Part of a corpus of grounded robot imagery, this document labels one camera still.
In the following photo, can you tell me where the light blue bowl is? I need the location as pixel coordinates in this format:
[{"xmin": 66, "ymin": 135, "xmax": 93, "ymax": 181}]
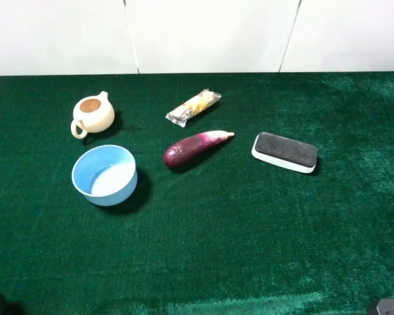
[{"xmin": 71, "ymin": 144, "xmax": 138, "ymax": 207}]

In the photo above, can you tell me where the cream ceramic teapot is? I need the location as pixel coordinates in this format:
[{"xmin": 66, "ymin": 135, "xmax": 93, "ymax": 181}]
[{"xmin": 70, "ymin": 91, "xmax": 115, "ymax": 139}]

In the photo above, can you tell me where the green velvet tablecloth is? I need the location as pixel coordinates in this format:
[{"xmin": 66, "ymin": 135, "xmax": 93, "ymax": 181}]
[{"xmin": 0, "ymin": 72, "xmax": 394, "ymax": 314}]

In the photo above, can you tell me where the black white board eraser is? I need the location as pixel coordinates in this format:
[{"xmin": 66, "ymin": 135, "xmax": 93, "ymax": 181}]
[{"xmin": 252, "ymin": 132, "xmax": 318, "ymax": 174}]

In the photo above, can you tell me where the wrapped snack package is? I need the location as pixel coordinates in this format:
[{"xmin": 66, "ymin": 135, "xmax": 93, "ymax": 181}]
[{"xmin": 165, "ymin": 89, "xmax": 222, "ymax": 127}]

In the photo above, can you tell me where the purple eggplant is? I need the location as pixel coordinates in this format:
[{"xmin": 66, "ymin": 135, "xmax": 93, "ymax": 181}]
[{"xmin": 163, "ymin": 130, "xmax": 234, "ymax": 168}]

